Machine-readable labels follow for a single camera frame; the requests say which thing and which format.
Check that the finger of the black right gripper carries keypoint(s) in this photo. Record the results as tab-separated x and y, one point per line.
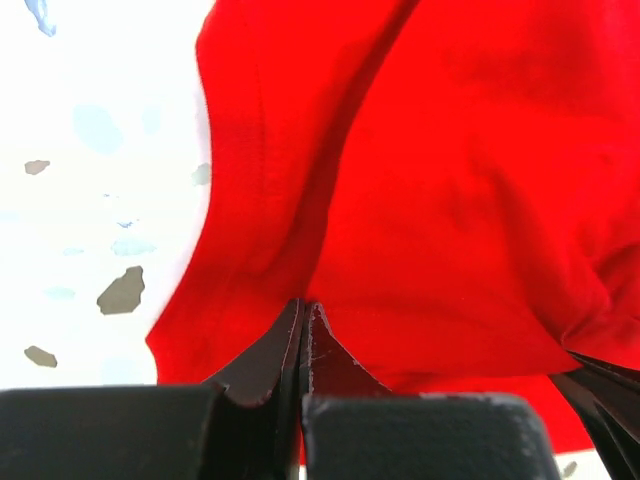
606	399

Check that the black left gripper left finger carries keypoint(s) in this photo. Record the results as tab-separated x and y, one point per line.
241	423

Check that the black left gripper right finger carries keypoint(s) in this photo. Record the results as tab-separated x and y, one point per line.
356	428

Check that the red t-shirt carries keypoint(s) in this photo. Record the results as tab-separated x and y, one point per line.
457	182

